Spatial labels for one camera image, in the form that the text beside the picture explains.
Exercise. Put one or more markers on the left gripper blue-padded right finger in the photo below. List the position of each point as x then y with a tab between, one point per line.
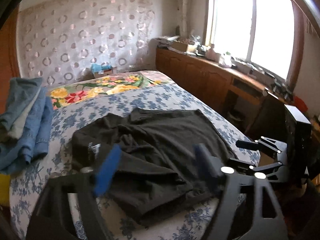
225	183

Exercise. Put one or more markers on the black pants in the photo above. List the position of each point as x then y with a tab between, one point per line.
157	176

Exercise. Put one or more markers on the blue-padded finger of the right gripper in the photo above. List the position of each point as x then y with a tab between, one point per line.
271	170

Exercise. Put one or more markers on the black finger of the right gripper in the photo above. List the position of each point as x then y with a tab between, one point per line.
264	144

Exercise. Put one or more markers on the yellow object beside bed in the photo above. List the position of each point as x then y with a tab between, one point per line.
4	190

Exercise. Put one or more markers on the pink bottle on cabinet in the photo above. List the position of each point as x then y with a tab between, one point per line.
210	53

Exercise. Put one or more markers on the wooden side cabinet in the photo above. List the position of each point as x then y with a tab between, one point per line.
244	102

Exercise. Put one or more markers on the folded blue jeans stack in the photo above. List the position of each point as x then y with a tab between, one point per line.
25	124

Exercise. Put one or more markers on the blue floral bed sheet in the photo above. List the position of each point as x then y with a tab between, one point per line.
189	223

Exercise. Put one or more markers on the white circle-patterned curtain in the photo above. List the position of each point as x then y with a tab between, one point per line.
58	40

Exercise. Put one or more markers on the cardboard box on cabinet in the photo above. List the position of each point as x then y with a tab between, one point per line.
180	46

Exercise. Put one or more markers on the blue tissue box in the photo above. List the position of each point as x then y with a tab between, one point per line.
100	70

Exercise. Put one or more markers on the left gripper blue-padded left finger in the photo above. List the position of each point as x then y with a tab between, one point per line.
52	218

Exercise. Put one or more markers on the window with brown frame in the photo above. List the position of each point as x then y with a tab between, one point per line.
268	34

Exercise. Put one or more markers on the colourful floral blanket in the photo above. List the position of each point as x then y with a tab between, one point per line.
106	85

